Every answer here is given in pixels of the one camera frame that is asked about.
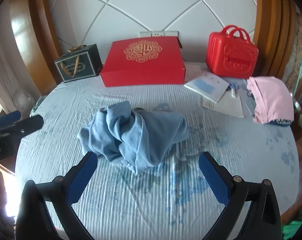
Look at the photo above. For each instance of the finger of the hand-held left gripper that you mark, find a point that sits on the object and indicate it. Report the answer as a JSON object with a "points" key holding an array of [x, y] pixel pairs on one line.
{"points": [[28, 126], [7, 118]]}

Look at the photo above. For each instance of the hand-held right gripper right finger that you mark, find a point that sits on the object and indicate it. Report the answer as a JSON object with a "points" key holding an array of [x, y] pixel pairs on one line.
{"points": [[213, 177]]}

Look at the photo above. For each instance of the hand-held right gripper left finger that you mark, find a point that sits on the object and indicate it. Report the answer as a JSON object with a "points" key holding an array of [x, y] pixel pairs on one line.
{"points": [[82, 180]]}

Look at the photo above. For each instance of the light blue garment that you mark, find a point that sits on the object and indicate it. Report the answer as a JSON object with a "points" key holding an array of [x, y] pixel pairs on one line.
{"points": [[153, 130]]}

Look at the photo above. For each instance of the white plastic bag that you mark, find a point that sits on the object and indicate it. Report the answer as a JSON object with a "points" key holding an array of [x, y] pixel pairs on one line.
{"points": [[23, 101]]}

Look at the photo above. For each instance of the dark blue patterned cloth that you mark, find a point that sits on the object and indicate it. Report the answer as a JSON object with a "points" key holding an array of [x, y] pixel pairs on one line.
{"points": [[279, 123]]}

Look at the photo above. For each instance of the white and blue booklet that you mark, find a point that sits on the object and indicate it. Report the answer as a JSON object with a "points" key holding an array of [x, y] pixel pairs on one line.
{"points": [[205, 87]]}

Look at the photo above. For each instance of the green cloth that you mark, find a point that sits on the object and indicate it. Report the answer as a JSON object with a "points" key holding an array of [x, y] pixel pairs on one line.
{"points": [[292, 230]]}

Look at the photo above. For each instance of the pink garment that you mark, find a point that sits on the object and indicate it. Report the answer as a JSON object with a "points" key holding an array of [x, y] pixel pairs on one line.
{"points": [[270, 100]]}

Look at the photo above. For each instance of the white paper sheet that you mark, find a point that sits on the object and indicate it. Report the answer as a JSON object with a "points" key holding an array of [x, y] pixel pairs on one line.
{"points": [[193, 71]]}

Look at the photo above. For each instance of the red small suitcase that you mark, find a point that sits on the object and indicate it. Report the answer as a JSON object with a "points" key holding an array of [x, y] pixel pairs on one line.
{"points": [[230, 60]]}

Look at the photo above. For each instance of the red gift box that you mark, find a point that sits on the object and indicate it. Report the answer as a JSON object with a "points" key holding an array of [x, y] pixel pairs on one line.
{"points": [[141, 72]]}

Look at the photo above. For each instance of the white padded headboard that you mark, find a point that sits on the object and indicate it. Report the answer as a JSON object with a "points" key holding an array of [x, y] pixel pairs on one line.
{"points": [[141, 5]]}

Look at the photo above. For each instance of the wooden headboard frame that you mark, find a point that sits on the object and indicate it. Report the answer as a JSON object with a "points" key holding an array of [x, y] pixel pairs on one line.
{"points": [[41, 30]]}

